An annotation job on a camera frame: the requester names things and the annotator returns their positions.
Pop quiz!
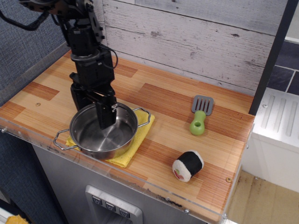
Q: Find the black right frame post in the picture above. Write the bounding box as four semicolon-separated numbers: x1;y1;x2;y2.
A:
249;0;299;115

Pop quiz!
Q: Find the silver steel pot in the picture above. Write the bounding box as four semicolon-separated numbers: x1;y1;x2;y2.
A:
53;103;151;160

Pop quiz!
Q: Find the silver dispenser button panel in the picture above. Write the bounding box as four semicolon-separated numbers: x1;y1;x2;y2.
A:
85;185;143;224

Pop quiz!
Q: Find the white ridged side cabinet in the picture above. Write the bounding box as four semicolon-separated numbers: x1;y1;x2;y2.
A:
241;88;299;192

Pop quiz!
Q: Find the clear acrylic front guard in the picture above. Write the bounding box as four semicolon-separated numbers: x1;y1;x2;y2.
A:
0;117;228;222

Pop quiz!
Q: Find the grey green toy spatula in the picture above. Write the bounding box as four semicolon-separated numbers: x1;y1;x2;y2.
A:
189;95;214;136

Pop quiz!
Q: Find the yellow folded cloth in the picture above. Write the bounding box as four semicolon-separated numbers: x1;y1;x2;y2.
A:
66;115;155;168

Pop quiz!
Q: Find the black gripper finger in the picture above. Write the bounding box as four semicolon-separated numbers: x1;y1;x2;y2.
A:
95;99;117;130
71;83;95;111

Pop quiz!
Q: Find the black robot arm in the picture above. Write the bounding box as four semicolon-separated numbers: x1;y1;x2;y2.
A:
0;0;117;129

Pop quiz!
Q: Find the yellow object bottom corner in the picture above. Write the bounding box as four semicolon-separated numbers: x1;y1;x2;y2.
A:
5;215;28;224

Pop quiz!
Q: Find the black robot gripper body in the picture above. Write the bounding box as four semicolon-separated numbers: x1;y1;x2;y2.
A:
70;50;116;103

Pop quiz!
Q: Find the plush sushi roll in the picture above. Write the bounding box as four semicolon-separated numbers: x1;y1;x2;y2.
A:
172;150;204;182

